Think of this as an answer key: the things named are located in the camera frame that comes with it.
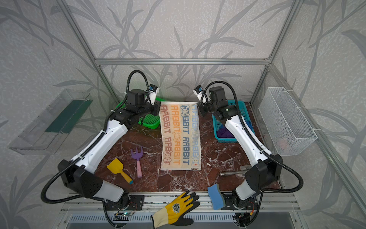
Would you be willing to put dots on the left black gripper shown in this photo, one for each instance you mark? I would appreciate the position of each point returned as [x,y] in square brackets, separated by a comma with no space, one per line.
[149,108]

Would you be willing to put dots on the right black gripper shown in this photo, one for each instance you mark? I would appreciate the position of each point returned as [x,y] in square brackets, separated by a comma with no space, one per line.
[204,108]

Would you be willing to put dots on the teal plastic basket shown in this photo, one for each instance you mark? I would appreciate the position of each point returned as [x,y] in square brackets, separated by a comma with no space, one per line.
[231,123]

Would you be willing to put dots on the rabbit print towel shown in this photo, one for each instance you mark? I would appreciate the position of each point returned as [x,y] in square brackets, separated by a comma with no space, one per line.
[180,136]

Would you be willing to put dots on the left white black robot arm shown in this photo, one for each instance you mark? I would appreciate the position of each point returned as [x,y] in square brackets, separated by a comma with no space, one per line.
[78,174]

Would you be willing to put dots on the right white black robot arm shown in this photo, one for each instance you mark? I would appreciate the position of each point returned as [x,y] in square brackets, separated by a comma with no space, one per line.
[266,167]

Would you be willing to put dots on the green plastic basket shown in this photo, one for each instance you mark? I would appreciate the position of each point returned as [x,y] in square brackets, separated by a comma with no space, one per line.
[150,121]

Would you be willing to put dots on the purple towel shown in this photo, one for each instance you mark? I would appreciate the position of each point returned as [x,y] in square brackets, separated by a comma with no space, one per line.
[223,132]

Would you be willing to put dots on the blue towel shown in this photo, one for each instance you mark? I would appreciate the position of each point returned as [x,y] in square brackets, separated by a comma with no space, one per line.
[249,124]

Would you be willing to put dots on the purple pink toy rake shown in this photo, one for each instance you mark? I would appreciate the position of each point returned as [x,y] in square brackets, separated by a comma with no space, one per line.
[137,154]

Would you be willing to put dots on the yellow toy shovel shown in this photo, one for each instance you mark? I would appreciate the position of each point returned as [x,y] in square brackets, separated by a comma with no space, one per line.
[117,167]

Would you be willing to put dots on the blue sponge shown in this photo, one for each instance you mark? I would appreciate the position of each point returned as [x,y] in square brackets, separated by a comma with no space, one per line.
[216,197]

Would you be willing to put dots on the green circuit board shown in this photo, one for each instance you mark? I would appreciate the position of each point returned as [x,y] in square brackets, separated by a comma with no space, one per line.
[123,216]

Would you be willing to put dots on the yellow black work glove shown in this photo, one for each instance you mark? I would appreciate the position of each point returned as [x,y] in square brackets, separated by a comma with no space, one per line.
[174,212]

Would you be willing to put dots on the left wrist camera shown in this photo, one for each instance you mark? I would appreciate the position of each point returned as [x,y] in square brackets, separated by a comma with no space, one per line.
[152,92]

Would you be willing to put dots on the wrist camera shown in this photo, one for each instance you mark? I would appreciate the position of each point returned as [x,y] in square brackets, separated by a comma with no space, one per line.
[152,92]
[199,92]

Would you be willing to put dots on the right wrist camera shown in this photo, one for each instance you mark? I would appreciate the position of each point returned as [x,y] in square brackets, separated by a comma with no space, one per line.
[199,92]

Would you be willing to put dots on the white wire basket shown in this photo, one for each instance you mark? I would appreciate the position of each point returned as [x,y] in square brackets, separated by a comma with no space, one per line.
[290,131]

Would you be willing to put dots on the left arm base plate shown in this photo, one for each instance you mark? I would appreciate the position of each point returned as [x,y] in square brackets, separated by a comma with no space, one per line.
[134,201]

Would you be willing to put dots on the clear wall shelf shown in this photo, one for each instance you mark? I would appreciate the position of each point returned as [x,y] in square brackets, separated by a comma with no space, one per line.
[49,130]

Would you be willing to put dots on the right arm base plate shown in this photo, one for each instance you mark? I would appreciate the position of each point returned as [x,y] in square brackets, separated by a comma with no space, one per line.
[233,202]

